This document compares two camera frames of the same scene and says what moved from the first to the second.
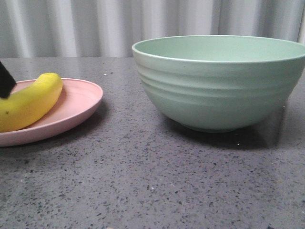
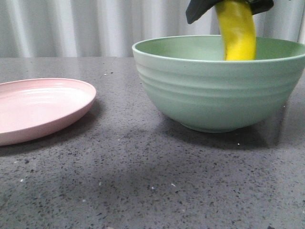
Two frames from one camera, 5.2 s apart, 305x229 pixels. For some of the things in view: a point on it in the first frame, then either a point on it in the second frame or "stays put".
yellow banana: (28, 107) → (238, 28)
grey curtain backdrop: (109, 28) stays put
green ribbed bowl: (218, 83) stays put
